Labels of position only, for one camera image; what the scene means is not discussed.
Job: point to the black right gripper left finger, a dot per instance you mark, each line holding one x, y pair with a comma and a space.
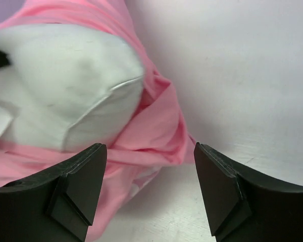
55, 204

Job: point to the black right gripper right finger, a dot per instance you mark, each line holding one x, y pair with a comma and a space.
245, 205

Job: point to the white pillow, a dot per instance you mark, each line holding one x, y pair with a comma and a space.
67, 86

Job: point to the pink pillowcase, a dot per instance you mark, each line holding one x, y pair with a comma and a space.
155, 137

